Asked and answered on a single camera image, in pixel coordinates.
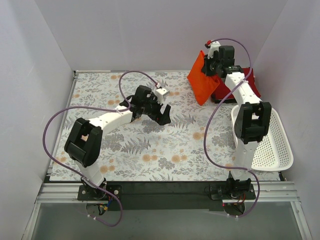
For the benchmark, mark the white perforated plastic basket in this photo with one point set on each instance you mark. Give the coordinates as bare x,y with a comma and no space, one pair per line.
273,153

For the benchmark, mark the floral patterned table mat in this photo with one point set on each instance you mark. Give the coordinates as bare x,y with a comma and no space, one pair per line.
198,144

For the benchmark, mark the folded dark red t-shirt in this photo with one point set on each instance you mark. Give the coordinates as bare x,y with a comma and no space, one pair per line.
221,91

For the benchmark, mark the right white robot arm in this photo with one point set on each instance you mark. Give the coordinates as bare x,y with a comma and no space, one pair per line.
250,126

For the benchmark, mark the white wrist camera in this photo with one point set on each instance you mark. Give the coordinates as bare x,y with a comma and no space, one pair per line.
161,93
212,47

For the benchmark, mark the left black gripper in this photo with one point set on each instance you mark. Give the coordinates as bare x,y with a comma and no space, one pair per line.
157,110

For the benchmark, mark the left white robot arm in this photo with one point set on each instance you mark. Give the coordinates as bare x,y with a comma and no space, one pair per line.
85,139

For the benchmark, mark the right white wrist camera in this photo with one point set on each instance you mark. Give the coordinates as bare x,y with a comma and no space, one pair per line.
212,47

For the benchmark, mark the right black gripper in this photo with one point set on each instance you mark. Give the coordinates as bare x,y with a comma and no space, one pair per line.
208,69

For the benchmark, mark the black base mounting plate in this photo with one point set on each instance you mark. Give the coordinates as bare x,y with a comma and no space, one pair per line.
176,195

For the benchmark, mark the orange t-shirt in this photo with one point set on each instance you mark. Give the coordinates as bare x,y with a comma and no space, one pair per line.
202,86

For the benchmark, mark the aluminium frame rail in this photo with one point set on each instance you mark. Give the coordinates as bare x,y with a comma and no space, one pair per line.
168,211

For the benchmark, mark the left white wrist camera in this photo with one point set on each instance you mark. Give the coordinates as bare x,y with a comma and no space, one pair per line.
161,93

